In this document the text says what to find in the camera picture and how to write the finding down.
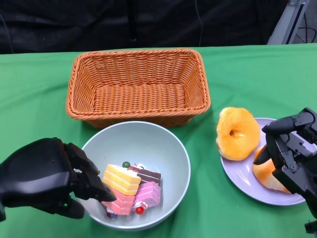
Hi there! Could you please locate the pale grey-green bowl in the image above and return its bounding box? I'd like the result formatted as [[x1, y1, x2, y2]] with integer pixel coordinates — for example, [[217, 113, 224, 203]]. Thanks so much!
[[80, 120, 192, 233]]

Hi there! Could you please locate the pink toy cake slice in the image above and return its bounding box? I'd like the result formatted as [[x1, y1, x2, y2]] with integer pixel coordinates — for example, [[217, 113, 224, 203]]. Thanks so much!
[[132, 181, 163, 208]]

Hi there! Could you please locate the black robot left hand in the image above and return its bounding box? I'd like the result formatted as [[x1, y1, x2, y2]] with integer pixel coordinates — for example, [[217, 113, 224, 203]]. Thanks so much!
[[0, 137, 117, 220]]

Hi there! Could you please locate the black backdrop cloth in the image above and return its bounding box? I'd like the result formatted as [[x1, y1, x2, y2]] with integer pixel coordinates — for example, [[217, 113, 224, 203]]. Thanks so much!
[[0, 0, 288, 54]]

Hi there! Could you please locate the round orange-striped bread bun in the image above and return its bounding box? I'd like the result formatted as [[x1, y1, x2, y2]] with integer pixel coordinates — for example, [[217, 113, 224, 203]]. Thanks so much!
[[252, 145, 292, 194]]

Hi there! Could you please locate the pale lilac plate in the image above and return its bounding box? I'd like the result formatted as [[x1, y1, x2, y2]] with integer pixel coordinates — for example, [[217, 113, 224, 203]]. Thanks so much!
[[219, 117, 317, 206]]

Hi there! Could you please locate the grey metal frame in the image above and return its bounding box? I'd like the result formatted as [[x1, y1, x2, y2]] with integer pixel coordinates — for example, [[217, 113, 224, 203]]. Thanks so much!
[[266, 0, 310, 45]]

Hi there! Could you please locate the green tablecloth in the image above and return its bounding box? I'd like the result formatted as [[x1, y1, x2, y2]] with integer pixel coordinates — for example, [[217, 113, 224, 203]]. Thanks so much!
[[0, 42, 317, 238]]

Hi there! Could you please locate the twisted orange-striped bread ring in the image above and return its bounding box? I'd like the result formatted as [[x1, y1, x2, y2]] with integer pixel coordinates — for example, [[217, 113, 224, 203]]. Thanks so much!
[[216, 107, 261, 161]]

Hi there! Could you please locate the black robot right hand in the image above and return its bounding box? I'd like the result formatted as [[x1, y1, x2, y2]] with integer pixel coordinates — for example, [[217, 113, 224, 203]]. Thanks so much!
[[253, 107, 317, 218]]

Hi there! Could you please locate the black right wrist camera housing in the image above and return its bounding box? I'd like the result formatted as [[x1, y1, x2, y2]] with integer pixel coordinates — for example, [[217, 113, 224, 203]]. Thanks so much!
[[304, 219, 317, 234]]

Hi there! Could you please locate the tangle of black cables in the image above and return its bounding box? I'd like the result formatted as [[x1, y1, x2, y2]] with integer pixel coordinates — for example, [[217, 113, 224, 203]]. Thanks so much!
[[296, 23, 317, 43]]

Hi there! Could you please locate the chocolate brown cake slice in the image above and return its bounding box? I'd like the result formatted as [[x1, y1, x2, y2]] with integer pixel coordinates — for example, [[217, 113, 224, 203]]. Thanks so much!
[[127, 163, 163, 185]]

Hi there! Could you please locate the orange wicker basket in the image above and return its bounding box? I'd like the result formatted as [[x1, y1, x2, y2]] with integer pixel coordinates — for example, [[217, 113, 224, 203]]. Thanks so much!
[[65, 48, 211, 129]]

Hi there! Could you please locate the thin black hanging cable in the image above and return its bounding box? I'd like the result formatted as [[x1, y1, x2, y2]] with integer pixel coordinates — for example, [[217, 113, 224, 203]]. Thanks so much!
[[194, 0, 204, 47]]

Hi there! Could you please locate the yellow and pink cake slice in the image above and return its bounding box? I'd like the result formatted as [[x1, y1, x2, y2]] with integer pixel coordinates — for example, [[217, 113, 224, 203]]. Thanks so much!
[[101, 164, 142, 216]]

